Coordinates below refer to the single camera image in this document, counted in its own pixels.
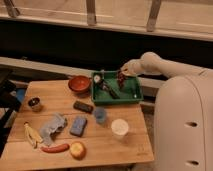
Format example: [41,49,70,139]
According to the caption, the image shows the dark red grape bunch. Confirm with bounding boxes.
[117,71,126,89]

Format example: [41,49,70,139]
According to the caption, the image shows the white round cup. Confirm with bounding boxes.
[111,119,129,139]

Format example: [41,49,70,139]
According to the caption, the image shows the red bowl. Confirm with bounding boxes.
[68,75,91,93]

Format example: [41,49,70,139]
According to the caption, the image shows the crumpled grey cloth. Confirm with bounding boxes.
[39,113,67,146]

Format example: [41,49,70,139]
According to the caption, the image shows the red sausage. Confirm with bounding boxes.
[40,143,70,153]

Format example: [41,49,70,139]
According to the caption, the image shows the small dark cup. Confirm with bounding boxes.
[28,97,42,112]

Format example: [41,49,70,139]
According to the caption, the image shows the black tool in tray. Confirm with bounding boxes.
[99,82,119,99]

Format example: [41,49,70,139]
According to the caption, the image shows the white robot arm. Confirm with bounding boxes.
[121,52,213,171]

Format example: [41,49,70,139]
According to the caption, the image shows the round white dial object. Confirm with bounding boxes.
[93,75,102,84]

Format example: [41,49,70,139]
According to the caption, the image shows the red yellow apple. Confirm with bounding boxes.
[70,142,86,160]

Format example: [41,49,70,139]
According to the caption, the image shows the blue sponge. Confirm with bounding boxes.
[69,116,87,137]

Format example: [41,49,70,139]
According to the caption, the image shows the small blue cup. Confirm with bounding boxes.
[93,107,107,124]

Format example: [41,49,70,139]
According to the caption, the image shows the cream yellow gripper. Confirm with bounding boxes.
[120,60,135,76]

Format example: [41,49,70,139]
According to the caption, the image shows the black chair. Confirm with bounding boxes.
[0,68,21,156]

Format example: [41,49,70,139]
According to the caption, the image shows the green plastic tray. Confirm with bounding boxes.
[91,71,143,105]

